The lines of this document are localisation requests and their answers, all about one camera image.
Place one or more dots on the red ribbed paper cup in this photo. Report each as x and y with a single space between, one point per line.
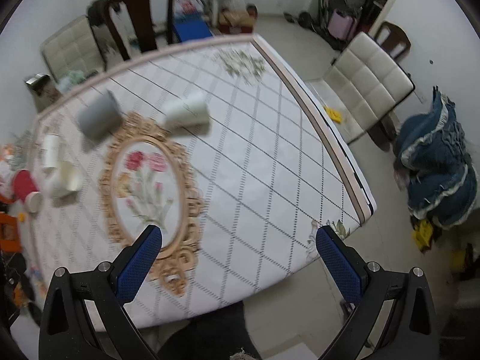
26 190

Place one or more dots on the beige padded chair left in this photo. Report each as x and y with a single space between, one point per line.
73 48

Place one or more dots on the pink suitcase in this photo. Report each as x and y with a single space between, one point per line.
342 25

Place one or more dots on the white paper cup far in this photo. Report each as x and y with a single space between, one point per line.
50 152

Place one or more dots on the metal trash bin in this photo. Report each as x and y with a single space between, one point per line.
43 90

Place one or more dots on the beige padded chair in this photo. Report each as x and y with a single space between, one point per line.
364 84
73 48

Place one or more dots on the cardboard box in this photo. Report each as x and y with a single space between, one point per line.
237 21

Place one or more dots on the blue box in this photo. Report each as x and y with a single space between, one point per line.
192 30

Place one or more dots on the floral patterned tablecloth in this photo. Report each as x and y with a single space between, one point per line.
237 198

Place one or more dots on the white paper cup lying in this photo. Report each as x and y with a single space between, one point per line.
66 179

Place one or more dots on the white paper cup with plant print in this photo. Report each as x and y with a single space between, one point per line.
188 111

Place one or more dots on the grey cup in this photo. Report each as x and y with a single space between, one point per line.
102 116

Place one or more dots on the yellow black object on floor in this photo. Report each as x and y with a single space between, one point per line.
422 234

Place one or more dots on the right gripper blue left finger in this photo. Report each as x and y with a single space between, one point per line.
67 331

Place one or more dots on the blue ruffled fabric pile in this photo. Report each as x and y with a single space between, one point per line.
434 165

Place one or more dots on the dark wooden chair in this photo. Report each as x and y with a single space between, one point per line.
139 12

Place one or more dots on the beige padded chair right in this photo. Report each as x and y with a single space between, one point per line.
364 84

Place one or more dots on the yellow toy on chair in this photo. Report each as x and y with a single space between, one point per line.
334 115

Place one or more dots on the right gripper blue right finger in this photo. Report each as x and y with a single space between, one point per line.
410 331

